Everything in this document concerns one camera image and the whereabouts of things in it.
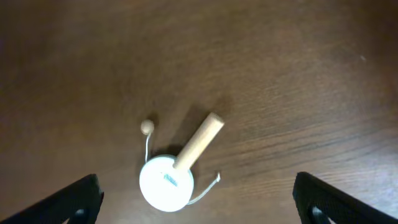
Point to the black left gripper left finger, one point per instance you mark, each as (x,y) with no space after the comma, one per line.
(79,202)

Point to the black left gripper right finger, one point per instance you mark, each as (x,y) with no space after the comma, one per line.
(319,202)

